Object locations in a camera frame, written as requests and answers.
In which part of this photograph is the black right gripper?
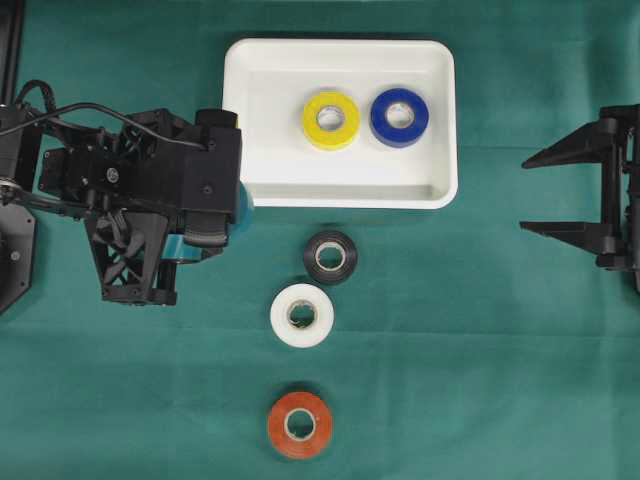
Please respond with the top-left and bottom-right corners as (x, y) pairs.
(519, 104), (639, 292)

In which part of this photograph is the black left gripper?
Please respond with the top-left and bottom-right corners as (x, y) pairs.
(37, 108), (220, 306)

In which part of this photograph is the yellow tape roll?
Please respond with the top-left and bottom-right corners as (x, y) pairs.
(302, 91), (360, 151)

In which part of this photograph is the blue tape roll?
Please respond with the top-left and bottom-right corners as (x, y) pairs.
(370, 88), (429, 148)

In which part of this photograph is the green tape roll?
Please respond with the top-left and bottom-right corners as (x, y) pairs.
(228, 182), (254, 240)

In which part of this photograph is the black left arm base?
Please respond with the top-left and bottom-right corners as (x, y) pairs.
(0, 204), (37, 314)

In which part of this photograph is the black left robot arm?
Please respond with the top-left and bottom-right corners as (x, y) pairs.
(1, 102), (242, 305)

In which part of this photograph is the white plastic tray case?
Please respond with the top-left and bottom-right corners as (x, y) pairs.
(223, 38), (458, 210)

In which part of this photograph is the black tape roll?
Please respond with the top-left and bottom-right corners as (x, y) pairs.
(303, 230), (358, 285)

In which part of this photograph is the white tape roll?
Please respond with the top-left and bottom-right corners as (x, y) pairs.
(270, 283), (335, 348)

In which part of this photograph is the red tape roll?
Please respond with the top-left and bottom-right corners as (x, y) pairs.
(267, 391), (333, 460)

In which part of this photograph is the green table cloth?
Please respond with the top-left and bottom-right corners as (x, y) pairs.
(1, 1), (639, 479)

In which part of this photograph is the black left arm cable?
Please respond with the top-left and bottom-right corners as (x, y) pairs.
(0, 79), (211, 151)

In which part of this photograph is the black aluminium frame rail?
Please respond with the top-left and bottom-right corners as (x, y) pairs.
(0, 0), (26, 105)

